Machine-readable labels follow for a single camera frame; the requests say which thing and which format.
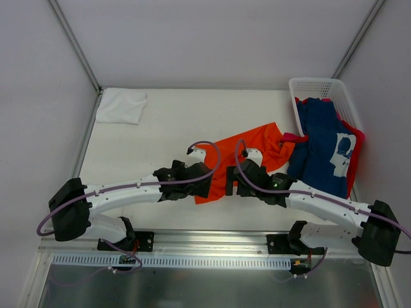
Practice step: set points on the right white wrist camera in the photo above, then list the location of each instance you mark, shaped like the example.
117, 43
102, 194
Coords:
253, 154

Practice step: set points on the white plastic basket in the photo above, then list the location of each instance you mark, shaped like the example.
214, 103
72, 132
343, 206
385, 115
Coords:
328, 88

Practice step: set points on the white slotted cable duct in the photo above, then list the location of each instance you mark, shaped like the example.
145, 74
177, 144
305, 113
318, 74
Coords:
164, 261

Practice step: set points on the folded white t shirt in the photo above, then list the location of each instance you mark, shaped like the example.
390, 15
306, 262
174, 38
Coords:
121, 106

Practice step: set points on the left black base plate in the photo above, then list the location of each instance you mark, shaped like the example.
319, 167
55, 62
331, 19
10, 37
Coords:
142, 241

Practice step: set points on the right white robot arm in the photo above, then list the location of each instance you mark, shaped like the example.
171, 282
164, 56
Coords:
372, 230

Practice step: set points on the orange t shirt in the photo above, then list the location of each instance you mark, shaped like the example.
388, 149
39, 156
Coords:
267, 139

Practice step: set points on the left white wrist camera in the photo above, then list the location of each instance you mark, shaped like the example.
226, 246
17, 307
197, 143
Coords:
195, 155

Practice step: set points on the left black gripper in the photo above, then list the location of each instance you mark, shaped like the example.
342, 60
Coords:
203, 183

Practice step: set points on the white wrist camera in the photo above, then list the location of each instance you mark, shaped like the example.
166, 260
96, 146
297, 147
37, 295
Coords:
253, 154
195, 155

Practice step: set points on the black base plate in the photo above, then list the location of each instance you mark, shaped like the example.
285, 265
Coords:
278, 244
142, 241

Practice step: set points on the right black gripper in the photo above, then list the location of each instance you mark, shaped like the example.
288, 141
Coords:
231, 180

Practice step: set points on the red t shirt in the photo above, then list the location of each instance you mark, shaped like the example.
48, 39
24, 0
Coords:
358, 138

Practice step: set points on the aluminium mounting rail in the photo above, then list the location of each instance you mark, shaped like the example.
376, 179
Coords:
194, 242

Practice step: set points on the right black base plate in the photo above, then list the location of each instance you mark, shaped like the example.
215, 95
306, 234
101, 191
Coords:
278, 244

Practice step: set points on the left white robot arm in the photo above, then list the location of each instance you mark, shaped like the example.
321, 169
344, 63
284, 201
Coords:
78, 210

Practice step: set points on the blue printed t shirt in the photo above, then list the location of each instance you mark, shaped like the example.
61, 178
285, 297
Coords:
321, 147

